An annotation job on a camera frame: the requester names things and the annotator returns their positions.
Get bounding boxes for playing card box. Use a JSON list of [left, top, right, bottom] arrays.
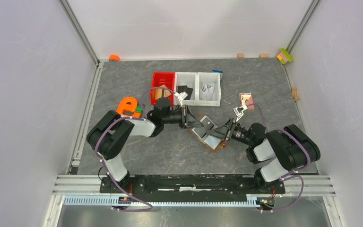
[[239, 92, 254, 106]]

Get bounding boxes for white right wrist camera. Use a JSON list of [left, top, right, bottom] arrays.
[[233, 105, 248, 122]]

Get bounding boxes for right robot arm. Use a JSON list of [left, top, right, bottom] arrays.
[[207, 119, 320, 193]]

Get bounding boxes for white plastic bin left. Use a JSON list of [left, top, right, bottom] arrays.
[[174, 72, 198, 106]]

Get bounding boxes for orange tape dispenser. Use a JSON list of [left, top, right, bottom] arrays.
[[116, 96, 142, 118]]

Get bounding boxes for colourful toy block stack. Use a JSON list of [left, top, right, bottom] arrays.
[[277, 48, 294, 65]]

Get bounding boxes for wooden block middle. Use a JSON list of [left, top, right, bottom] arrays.
[[259, 53, 269, 58]]

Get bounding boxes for wooden arch block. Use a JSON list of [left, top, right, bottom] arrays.
[[291, 87, 300, 102]]

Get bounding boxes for black card in bin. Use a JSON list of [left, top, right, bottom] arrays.
[[177, 85, 193, 100]]

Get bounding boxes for cards in red bin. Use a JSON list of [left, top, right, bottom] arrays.
[[154, 85, 172, 100]]

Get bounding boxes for red plastic bin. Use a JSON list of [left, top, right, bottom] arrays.
[[150, 71, 175, 105]]

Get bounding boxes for dark grey credit card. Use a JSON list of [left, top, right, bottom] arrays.
[[200, 116, 214, 137]]

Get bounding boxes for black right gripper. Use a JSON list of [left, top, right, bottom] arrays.
[[206, 117, 253, 146]]

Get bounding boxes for brown leather card holder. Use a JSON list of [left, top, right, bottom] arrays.
[[189, 113, 227, 154]]

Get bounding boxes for cards in white bin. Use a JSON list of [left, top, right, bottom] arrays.
[[199, 84, 215, 101]]

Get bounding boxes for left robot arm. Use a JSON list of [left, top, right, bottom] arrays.
[[86, 98, 204, 193]]

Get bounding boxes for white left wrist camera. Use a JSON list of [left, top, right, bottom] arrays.
[[174, 92, 188, 106]]

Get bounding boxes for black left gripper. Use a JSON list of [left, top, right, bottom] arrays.
[[162, 105, 204, 129]]

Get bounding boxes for white plastic bin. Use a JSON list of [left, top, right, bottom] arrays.
[[196, 72, 222, 107], [174, 72, 198, 106]]

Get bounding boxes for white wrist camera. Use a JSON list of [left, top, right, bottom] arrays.
[[233, 105, 248, 122], [174, 92, 188, 106]]

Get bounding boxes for white plastic bin right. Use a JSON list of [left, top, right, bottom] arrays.
[[196, 72, 222, 107]]

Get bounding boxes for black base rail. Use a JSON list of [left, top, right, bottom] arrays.
[[100, 174, 285, 203]]

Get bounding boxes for green toy block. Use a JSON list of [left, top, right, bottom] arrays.
[[135, 106, 143, 114]]

